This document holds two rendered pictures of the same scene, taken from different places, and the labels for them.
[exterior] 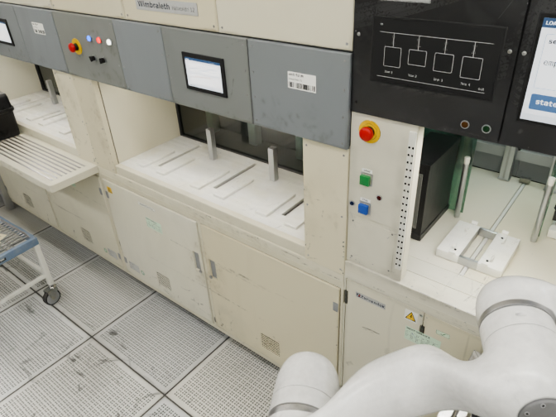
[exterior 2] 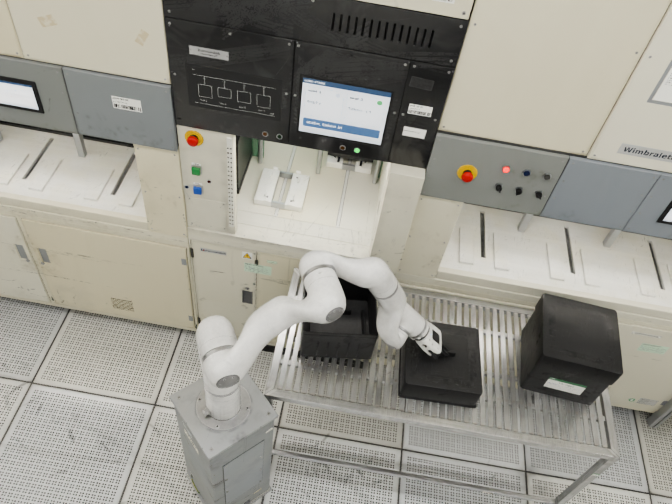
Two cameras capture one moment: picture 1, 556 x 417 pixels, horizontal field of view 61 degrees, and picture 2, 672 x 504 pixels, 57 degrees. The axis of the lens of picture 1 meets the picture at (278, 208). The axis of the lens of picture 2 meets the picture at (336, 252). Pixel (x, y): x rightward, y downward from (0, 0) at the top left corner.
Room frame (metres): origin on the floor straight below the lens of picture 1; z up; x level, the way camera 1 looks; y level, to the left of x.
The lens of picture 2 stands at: (-0.41, 0.36, 2.80)
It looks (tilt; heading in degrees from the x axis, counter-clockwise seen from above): 49 degrees down; 320
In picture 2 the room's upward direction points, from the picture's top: 10 degrees clockwise
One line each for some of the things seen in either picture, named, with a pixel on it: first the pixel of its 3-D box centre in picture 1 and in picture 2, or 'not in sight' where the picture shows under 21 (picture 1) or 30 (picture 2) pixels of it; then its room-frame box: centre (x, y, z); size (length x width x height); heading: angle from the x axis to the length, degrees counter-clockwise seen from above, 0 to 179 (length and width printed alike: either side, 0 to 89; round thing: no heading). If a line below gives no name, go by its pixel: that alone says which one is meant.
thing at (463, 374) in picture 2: not in sight; (441, 359); (0.25, -0.80, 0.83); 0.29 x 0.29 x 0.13; 52
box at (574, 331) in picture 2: not in sight; (567, 349); (0.03, -1.22, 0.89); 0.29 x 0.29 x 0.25; 45
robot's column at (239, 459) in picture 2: not in sight; (226, 448); (0.51, -0.02, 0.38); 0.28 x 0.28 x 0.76; 5
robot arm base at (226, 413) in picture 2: not in sight; (222, 393); (0.51, -0.02, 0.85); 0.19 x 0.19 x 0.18
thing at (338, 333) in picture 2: not in sight; (338, 315); (0.59, -0.55, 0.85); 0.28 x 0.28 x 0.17; 58
